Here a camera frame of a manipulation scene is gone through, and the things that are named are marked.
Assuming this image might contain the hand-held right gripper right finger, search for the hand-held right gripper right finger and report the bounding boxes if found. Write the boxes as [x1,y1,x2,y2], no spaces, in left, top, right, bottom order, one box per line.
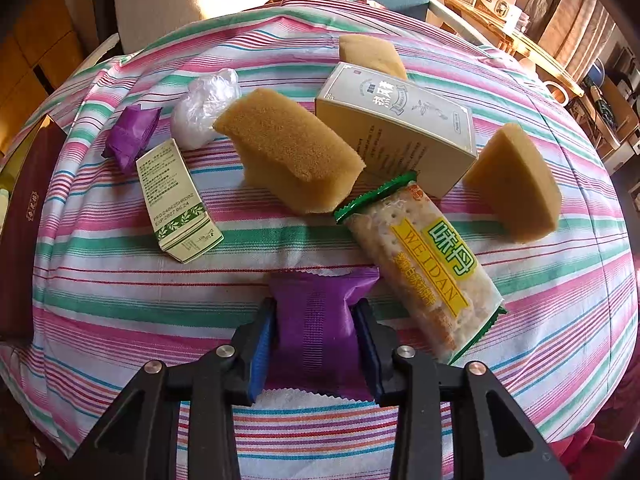
[352,299,571,480]

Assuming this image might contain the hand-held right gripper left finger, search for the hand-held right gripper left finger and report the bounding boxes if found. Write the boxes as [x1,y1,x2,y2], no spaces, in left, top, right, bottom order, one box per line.
[65,297,278,480]

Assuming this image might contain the purple snack packet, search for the purple snack packet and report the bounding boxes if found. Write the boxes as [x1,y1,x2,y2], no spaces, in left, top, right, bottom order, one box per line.
[267,267,381,403]
[102,105,162,172]

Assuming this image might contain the green yellow cracker packet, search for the green yellow cracker packet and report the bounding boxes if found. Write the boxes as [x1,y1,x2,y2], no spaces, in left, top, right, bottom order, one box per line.
[334,172,507,366]

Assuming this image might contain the clear plastic bag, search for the clear plastic bag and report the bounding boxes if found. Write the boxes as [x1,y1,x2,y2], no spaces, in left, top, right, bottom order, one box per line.
[171,68,241,150]

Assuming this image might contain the dark red storage box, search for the dark red storage box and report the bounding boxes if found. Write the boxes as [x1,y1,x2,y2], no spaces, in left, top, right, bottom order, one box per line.
[0,115,68,341]

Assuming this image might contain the striped pink green sheet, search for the striped pink green sheet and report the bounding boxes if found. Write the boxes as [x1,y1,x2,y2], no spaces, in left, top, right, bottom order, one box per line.
[0,2,640,480]

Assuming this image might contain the small green white box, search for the small green white box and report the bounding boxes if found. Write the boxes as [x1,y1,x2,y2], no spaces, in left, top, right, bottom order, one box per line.
[136,138,225,265]

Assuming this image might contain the long yellow sponge block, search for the long yellow sponge block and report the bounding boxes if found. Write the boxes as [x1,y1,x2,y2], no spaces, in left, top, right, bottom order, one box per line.
[213,88,367,216]

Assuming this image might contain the yellow wedge sponge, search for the yellow wedge sponge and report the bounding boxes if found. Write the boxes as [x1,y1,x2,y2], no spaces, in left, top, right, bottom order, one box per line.
[338,34,408,81]
[462,122,563,245]

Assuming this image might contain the large beige medicine box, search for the large beige medicine box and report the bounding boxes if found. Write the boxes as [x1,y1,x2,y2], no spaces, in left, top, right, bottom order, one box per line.
[315,61,478,197]

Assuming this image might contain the wooden side table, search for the wooden side table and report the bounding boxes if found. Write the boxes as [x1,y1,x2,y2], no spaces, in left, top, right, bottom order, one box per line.
[442,0,586,98]

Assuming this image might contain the cardboard box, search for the cardboard box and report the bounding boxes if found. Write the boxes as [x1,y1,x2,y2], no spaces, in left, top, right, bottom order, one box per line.
[582,75,640,158]

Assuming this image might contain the wooden cabinet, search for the wooden cabinet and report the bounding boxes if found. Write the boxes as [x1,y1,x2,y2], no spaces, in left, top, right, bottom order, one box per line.
[0,0,86,161]

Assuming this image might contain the beige patterned curtain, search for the beige patterned curtain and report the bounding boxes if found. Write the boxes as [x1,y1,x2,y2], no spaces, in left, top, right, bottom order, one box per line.
[525,0,616,81]

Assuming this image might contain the white metal rail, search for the white metal rail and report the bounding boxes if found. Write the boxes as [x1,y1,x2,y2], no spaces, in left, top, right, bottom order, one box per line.
[427,0,491,51]

